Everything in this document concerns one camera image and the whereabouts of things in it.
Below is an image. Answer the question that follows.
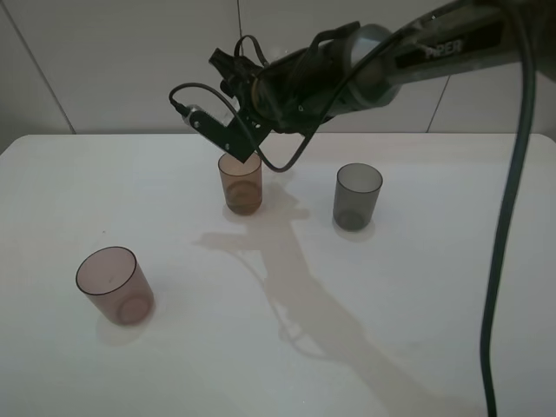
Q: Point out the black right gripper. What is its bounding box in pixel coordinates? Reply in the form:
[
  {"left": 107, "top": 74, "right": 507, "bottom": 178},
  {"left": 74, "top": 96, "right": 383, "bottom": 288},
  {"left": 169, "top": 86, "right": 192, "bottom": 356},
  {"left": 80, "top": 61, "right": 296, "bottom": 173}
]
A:
[{"left": 208, "top": 22, "right": 361, "bottom": 133}]

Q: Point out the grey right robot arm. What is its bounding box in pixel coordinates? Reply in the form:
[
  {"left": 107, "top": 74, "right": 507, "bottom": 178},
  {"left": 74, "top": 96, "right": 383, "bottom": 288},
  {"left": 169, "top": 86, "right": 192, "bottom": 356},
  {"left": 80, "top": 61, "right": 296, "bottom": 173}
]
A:
[{"left": 209, "top": 1, "right": 520, "bottom": 134}]

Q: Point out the orange translucent plastic cup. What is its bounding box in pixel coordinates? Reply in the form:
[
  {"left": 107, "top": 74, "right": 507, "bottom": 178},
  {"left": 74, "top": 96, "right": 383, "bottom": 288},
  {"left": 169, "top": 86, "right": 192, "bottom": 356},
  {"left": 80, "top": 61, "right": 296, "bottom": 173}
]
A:
[{"left": 218, "top": 153, "right": 262, "bottom": 215}]

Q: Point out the grey translucent plastic cup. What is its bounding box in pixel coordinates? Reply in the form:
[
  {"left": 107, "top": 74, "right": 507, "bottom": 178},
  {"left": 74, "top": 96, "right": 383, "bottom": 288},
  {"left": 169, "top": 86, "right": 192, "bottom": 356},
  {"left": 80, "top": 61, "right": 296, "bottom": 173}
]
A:
[{"left": 333, "top": 163, "right": 383, "bottom": 231}]

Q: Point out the pink translucent plastic cup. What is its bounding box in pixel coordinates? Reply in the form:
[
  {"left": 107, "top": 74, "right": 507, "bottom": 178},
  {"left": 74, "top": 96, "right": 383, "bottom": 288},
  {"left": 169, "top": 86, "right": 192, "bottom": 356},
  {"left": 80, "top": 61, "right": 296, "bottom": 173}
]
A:
[{"left": 76, "top": 246, "right": 155, "bottom": 326}]

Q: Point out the thin black camera cable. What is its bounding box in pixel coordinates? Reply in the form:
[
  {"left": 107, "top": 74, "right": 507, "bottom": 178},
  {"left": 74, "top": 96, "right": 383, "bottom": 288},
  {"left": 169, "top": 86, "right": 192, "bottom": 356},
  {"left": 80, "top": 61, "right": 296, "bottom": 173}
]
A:
[{"left": 168, "top": 25, "right": 418, "bottom": 173}]

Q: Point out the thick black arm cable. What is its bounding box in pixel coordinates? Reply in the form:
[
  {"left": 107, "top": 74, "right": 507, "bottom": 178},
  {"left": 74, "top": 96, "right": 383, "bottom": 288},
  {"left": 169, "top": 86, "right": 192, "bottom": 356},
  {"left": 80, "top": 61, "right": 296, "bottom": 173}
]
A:
[{"left": 479, "top": 0, "right": 537, "bottom": 417}]

